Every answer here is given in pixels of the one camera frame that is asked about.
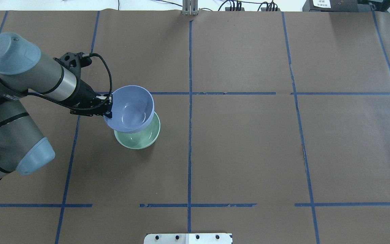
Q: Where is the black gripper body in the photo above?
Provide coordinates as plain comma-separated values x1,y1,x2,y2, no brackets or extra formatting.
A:
69,80,103,117

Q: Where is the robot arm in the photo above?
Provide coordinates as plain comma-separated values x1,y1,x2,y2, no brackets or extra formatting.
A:
0,32,113,180

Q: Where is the blue bowl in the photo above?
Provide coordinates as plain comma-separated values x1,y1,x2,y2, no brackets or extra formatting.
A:
104,85,155,134

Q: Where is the metal base plate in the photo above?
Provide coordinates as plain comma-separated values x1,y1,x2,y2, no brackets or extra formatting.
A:
144,233,233,244

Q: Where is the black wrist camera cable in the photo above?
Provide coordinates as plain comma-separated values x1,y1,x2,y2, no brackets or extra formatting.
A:
22,53,113,110

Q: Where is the green bowl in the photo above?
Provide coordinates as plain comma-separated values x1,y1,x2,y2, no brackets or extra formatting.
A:
113,113,161,150

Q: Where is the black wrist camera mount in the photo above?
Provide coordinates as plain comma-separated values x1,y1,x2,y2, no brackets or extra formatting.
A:
53,52,92,73

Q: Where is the aluminium frame post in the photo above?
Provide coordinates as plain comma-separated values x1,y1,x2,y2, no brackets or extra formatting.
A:
181,0,199,16

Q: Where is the black computer box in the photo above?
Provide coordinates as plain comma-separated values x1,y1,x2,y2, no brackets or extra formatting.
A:
302,0,372,13

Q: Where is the brown paper table cover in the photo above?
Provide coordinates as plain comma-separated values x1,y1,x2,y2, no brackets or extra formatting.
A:
0,9,390,244

